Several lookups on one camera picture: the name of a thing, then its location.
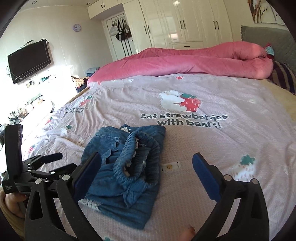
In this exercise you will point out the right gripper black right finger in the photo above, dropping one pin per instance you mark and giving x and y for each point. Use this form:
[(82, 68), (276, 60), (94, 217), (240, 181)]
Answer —
[(251, 219)]

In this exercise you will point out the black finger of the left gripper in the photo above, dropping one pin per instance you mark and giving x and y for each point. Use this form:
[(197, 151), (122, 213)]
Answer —
[(39, 160), (54, 174)]

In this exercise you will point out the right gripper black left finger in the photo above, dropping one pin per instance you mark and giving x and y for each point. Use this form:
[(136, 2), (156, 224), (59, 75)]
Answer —
[(42, 221)]

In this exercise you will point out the blue denim pants lace hem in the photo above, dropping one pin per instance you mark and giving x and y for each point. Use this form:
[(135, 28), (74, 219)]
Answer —
[(127, 183)]

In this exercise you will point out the left hand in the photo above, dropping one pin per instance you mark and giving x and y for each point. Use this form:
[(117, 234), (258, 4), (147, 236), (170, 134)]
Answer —
[(12, 201)]

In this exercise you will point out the right hand red nails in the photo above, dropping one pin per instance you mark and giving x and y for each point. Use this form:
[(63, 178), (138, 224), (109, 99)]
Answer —
[(187, 234)]

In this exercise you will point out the pink strawberry print bedsheet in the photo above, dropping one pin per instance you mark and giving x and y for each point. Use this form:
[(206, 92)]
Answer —
[(235, 123)]

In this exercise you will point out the white door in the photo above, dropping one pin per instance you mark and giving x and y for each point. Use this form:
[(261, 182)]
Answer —
[(118, 49)]

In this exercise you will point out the bags hanging on door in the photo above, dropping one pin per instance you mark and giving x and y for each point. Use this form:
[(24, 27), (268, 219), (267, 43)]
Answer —
[(121, 30)]

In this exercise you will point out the striped dark pillow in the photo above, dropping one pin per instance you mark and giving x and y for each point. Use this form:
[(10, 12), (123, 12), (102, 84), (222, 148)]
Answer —
[(283, 76)]

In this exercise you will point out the pink folded quilt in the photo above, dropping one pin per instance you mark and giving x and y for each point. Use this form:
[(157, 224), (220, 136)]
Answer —
[(233, 59)]

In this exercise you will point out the white glossy wardrobe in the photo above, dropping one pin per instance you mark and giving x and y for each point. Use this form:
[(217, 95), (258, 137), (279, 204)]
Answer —
[(171, 24)]

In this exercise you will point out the grey padded headboard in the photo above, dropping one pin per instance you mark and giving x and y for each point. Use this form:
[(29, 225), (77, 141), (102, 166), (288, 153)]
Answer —
[(282, 42)]

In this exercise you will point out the black wall television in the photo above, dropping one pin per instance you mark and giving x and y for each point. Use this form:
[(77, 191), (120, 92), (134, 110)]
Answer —
[(29, 60)]

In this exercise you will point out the purple wall clock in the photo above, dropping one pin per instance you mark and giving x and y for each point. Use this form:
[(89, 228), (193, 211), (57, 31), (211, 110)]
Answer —
[(77, 28)]

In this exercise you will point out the floral wall painting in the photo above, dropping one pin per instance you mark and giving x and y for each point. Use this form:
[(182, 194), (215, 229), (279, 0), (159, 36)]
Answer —
[(263, 12)]

